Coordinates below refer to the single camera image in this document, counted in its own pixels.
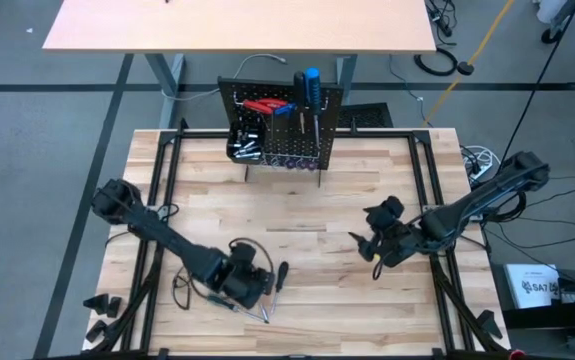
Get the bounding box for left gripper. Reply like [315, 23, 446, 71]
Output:
[218, 241, 277, 311]

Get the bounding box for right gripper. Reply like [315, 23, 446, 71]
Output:
[348, 194, 424, 270]

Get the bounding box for black ribbed handle screwdriver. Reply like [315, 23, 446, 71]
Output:
[268, 260, 291, 317]

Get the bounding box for safety glasses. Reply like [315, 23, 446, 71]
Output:
[171, 264, 204, 312]

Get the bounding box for blue T-handle hex key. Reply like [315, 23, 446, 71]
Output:
[272, 102, 299, 132]

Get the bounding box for red stubby screwdriver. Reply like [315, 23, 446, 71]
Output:
[242, 98, 274, 117]
[258, 97, 290, 110]

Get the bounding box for blue-black handle screwdriver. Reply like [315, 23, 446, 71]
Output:
[304, 67, 324, 150]

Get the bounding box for black smooth handle screwdriver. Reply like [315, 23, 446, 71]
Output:
[292, 70, 309, 135]

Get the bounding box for black peg board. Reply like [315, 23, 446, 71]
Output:
[216, 75, 345, 189]

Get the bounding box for black perforated panel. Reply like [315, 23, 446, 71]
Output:
[339, 102, 395, 130]

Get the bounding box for white power strip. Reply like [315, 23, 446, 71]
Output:
[460, 144, 504, 182]

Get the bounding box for black plastic clamp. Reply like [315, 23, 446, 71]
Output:
[85, 319, 109, 346]
[82, 293, 125, 319]
[476, 308, 505, 341]

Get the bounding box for white printed box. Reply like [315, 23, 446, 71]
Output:
[504, 263, 562, 310]

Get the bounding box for light wooden desk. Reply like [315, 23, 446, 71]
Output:
[41, 0, 438, 130]

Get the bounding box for white round bin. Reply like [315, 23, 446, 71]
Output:
[533, 0, 571, 25]

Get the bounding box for black aluminium table frame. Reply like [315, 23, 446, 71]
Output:
[116, 118, 513, 360]

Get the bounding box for chrome loop tool rail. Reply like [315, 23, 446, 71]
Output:
[261, 153, 321, 173]

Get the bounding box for chrome prong tool rail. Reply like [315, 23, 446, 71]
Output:
[233, 88, 332, 120]

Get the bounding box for black coiled cable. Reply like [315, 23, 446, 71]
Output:
[413, 46, 462, 78]

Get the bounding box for grey floor cable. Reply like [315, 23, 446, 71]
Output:
[164, 52, 289, 103]

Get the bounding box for black cable bundle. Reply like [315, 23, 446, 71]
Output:
[424, 0, 457, 40]

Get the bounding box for black hanging cable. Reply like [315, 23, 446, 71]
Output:
[499, 0, 575, 166]

